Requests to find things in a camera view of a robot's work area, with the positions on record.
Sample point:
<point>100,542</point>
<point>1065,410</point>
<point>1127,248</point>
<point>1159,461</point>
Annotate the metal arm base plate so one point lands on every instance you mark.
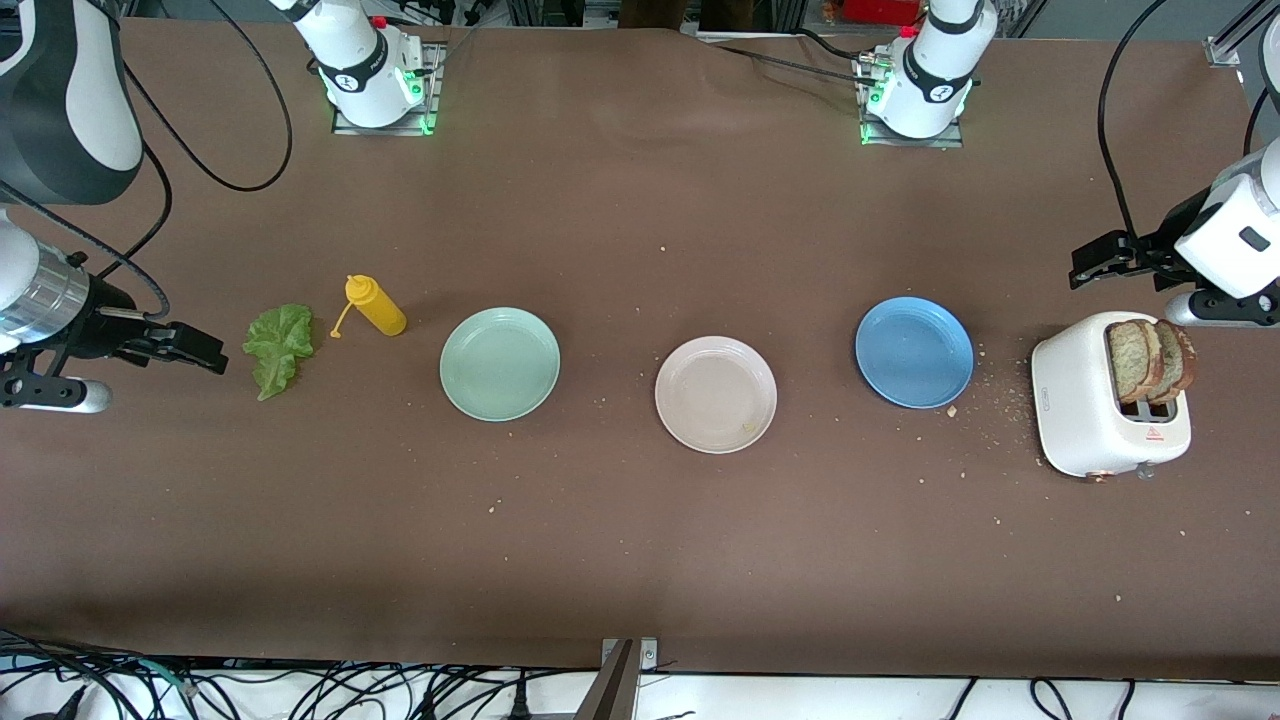
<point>950,140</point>
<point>432,100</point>

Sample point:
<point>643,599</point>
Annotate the blue plate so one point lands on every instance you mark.
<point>914,352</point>

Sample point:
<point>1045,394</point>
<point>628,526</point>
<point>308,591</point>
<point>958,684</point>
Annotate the yellow mustard squeeze bottle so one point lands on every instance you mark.
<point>380,312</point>

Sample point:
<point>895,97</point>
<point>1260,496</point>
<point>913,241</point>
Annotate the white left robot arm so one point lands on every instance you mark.
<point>935,75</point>

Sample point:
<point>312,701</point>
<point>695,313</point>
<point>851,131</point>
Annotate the green lettuce leaf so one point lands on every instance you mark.
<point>280,345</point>

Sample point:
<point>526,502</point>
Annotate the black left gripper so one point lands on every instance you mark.
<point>1160,243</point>

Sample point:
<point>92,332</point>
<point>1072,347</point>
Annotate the brown table cover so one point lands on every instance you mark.
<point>640,250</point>

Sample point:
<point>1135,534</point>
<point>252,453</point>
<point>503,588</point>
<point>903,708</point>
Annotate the aluminium frame profile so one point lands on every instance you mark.
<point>1225,50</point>

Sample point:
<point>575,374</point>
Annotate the beige plate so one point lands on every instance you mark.
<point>715,392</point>

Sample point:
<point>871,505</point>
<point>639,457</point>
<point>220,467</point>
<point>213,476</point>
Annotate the mint green plate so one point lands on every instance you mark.
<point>500,365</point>

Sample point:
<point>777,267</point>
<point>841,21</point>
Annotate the red box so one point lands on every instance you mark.
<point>880,10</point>

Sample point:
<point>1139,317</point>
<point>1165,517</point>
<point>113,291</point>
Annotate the white toaster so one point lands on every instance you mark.
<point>1075,400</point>

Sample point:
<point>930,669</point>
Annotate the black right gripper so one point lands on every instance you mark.
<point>105,327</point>

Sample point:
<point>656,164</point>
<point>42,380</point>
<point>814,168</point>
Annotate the brown toast bread slice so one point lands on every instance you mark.
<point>1130,360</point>
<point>1182,355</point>

